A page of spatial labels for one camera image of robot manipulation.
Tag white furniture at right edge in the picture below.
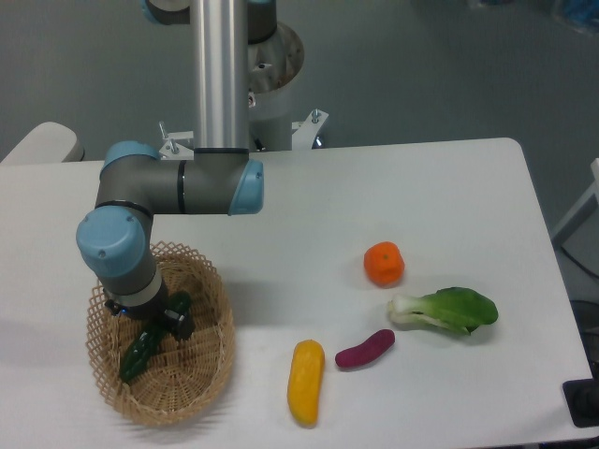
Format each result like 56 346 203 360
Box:
550 158 598 247

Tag green cucumber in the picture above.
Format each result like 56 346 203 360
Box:
119 291 192 384

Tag green bok choy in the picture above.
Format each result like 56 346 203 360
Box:
387 287 499 336

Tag black device at table edge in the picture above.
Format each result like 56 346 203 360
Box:
562 379 598 428

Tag purple sweet potato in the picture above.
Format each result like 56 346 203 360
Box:
335 329 396 369

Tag yellow squash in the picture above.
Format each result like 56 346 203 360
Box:
286 340 325 427

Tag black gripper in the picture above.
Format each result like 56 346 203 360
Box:
104 292 195 341

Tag white chair armrest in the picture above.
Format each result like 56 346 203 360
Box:
1 122 85 166

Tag orange tangerine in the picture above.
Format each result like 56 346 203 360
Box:
363 241 405 287

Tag woven wicker basket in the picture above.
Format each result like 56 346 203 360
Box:
86 241 235 426

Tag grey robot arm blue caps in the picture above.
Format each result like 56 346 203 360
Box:
76 1 277 340

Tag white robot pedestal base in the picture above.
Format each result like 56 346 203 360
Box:
161 17 328 159

